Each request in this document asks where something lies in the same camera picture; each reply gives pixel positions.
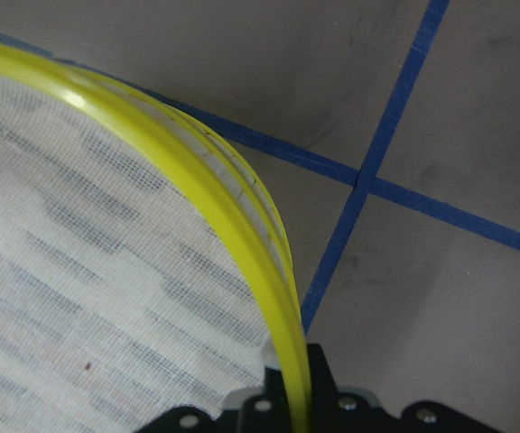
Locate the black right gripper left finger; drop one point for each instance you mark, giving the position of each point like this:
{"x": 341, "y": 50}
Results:
{"x": 277, "y": 418}

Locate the yellow rimmed steamer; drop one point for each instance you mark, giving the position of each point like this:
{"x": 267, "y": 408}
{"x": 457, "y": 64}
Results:
{"x": 143, "y": 264}

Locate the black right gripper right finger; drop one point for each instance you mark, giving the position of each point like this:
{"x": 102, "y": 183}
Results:
{"x": 324, "y": 391}

